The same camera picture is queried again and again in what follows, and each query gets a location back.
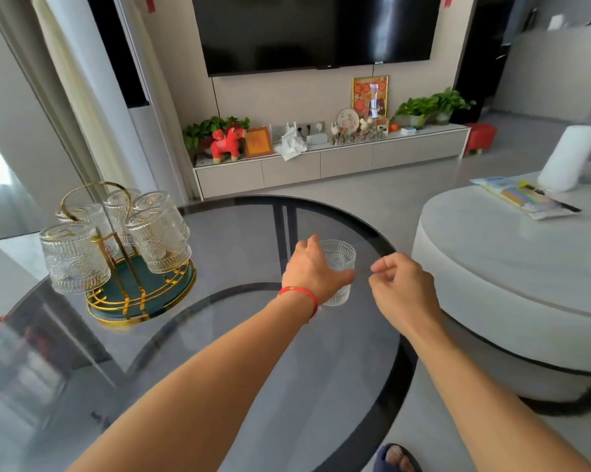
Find person's right hand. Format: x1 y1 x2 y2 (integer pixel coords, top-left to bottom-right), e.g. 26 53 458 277
368 252 444 340

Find person's left hand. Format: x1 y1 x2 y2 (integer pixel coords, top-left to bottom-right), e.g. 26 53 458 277
281 234 357 318

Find clear embossed glass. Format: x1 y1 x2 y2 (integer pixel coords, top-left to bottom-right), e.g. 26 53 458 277
38 222 112 296
55 202 122 259
102 187 141 246
132 190 191 241
318 239 357 308
124 206 193 275

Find gold wire cup rack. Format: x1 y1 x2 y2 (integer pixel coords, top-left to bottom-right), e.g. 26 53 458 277
59 180 198 326

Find person's left forearm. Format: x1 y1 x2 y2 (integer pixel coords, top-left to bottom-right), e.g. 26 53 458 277
67 292 316 472

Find person's right forearm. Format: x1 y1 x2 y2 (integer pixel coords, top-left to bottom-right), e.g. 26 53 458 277
406 319 591 472

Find person's right foot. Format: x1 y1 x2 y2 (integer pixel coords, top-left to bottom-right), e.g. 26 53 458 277
386 446 417 472

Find white round coffee table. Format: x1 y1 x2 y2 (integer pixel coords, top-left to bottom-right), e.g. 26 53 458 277
412 161 591 416

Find round dark glass table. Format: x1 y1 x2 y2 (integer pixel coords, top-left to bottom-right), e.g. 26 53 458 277
0 195 418 472

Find beige low television cabinet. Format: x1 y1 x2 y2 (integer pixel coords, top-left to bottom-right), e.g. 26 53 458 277
192 123 472 201

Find white crumpled plastic bag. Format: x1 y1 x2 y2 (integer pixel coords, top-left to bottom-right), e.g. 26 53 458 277
274 121 309 161

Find small orange framed picture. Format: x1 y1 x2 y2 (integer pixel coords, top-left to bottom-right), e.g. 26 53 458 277
242 126 275 159

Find row of small figurines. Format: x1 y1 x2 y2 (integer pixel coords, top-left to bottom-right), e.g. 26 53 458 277
328 117 391 146

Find colourful paper booklets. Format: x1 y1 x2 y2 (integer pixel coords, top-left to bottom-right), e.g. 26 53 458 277
470 176 581 221

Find red plush horse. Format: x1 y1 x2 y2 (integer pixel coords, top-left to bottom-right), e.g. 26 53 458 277
210 125 247 165

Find round white plaque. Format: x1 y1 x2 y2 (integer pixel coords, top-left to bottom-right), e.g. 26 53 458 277
336 108 360 135

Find blue slipper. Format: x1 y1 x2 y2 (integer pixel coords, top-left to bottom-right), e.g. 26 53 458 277
374 442 423 472

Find red stool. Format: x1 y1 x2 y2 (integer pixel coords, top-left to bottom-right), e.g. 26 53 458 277
464 122 498 156

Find green leafy potted plant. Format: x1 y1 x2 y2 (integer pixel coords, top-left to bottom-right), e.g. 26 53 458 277
182 115 251 152
428 87 477 126
391 96 437 128

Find black pen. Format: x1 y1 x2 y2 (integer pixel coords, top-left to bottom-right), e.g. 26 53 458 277
519 180 583 214

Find gold framed picture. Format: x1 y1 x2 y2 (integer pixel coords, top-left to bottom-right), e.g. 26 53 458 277
351 75 390 119

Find white standing air conditioner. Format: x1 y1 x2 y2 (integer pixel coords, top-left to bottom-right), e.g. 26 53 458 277
44 0 198 205

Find white paper towel roll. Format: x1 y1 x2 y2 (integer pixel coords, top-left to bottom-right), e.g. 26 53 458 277
537 125 591 193

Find tall floor mirror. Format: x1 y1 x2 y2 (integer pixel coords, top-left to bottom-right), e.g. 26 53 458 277
0 125 50 241

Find red string bracelet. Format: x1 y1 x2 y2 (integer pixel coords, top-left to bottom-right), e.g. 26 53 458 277
277 285 320 319

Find grey wall socket panel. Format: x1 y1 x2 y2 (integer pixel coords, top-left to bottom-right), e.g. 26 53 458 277
269 121 326 142

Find black wall television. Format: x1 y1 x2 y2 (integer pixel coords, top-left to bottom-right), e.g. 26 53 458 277
191 0 444 78

